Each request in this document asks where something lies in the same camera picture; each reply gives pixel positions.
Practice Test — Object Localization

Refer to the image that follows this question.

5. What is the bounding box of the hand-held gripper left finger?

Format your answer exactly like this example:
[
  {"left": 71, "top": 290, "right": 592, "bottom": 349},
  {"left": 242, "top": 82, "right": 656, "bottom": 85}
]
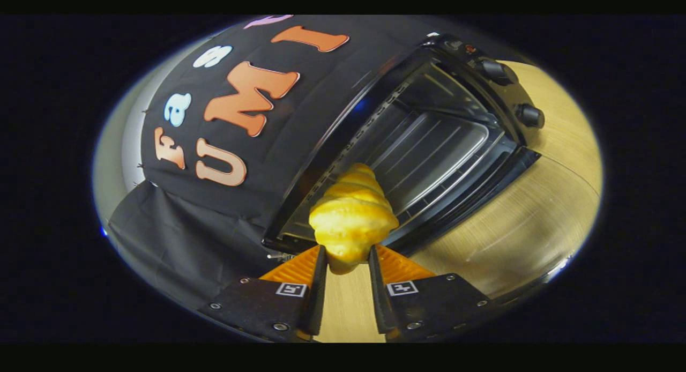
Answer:
[{"left": 201, "top": 244, "right": 329, "bottom": 343}]

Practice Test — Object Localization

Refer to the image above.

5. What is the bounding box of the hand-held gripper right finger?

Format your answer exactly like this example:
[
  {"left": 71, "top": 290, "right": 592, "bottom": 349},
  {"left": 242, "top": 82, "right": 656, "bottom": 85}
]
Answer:
[{"left": 367, "top": 244, "right": 499, "bottom": 343}]

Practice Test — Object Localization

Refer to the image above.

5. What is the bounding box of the yellow croissant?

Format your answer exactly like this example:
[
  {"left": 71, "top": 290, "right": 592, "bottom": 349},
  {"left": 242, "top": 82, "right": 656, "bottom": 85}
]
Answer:
[{"left": 309, "top": 163, "right": 400, "bottom": 276}]

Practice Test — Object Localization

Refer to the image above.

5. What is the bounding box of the black toaster oven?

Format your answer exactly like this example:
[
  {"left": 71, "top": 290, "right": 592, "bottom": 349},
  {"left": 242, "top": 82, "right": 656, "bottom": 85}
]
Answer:
[{"left": 262, "top": 34, "right": 602, "bottom": 297}]

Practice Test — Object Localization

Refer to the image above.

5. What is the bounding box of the black backdrop cloth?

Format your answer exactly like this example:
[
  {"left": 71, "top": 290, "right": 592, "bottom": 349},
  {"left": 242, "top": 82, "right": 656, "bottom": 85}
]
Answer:
[{"left": 107, "top": 16, "right": 432, "bottom": 309}]

